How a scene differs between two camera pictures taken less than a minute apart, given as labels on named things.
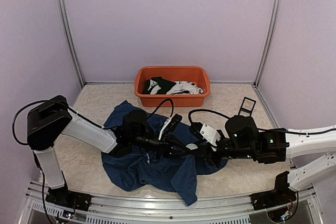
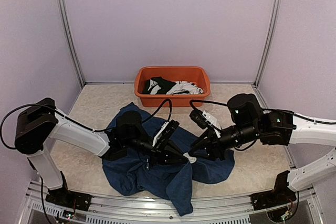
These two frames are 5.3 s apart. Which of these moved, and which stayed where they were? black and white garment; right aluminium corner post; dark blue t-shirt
Moved: dark blue t-shirt
Stayed: right aluminium corner post; black and white garment
